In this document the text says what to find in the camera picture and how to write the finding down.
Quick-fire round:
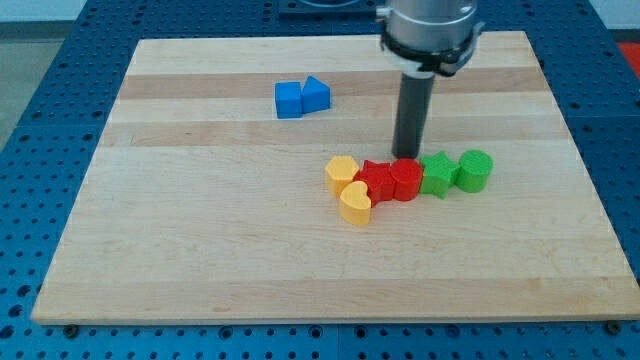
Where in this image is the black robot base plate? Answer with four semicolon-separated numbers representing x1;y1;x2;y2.
277;0;384;18

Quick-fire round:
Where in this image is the yellow heart block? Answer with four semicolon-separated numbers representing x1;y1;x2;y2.
339;181;372;226

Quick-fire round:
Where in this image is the yellow hexagon block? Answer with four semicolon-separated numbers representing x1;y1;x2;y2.
325;155;360;197

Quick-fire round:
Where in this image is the green star block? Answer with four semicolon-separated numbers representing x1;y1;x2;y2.
419;151;460;199

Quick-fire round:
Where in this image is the blue triangular block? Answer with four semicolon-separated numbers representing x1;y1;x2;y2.
302;76;331;114

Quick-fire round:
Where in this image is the red star block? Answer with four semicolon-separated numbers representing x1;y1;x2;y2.
354;160;396;207

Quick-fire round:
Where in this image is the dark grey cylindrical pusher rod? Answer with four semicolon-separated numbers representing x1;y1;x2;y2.
392;74;434;159

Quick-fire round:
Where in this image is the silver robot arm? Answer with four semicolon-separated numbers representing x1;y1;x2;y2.
376;0;484;159

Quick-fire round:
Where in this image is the wooden board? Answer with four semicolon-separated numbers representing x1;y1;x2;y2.
32;31;639;325

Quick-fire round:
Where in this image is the green cylinder block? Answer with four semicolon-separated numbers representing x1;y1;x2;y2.
455;150;494;193

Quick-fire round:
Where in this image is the blue cube block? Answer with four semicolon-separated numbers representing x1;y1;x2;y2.
274;82;303;119

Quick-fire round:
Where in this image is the red cylinder block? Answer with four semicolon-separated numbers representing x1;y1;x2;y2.
390;158;423;201

